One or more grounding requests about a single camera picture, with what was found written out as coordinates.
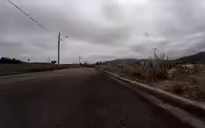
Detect dark grey asphalt road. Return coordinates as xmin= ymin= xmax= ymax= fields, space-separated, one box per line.
xmin=0 ymin=67 xmax=205 ymax=128

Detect pale concrete kerb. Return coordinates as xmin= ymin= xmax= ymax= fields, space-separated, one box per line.
xmin=97 ymin=67 xmax=205 ymax=118

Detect brown bare field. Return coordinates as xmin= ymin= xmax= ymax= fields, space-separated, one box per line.
xmin=0 ymin=63 xmax=92 ymax=77

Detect dry scrub ground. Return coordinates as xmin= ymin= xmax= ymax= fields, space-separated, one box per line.
xmin=95 ymin=61 xmax=205 ymax=108

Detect dark distant hills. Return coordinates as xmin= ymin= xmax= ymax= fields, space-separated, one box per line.
xmin=103 ymin=51 xmax=205 ymax=66

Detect dark row of trees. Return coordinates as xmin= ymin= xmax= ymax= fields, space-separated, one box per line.
xmin=0 ymin=55 xmax=24 ymax=65

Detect overhead wires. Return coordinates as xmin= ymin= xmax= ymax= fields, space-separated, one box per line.
xmin=7 ymin=0 xmax=70 ymax=40

